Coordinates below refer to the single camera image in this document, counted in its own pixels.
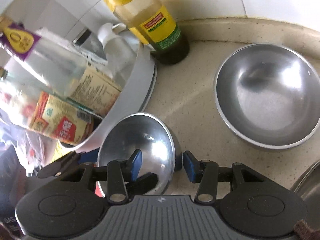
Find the yellow cap vinegar bottle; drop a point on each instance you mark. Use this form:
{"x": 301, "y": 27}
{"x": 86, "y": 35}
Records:
{"x": 60, "y": 125}

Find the stainless steel bowl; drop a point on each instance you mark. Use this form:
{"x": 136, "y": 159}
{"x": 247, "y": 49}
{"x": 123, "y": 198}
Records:
{"x": 265, "y": 97}
{"x": 310, "y": 187}
{"x": 150, "y": 140}

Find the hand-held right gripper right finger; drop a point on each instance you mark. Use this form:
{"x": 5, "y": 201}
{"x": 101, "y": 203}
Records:
{"x": 190, "y": 166}

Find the white two-tier condiment rack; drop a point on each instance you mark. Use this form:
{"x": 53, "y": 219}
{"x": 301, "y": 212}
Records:
{"x": 130, "y": 90}

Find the purple label clear bottle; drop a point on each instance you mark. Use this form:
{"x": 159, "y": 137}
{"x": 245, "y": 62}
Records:
{"x": 50, "y": 55}

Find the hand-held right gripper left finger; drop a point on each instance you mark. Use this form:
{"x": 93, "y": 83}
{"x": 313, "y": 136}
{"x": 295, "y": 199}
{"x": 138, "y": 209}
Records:
{"x": 136, "y": 165}

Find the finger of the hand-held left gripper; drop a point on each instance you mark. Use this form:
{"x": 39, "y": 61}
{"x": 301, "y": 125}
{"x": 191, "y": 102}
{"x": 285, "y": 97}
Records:
{"x": 57, "y": 167}

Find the yellow label green-cap bottle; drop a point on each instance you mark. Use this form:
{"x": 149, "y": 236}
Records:
{"x": 150, "y": 20}

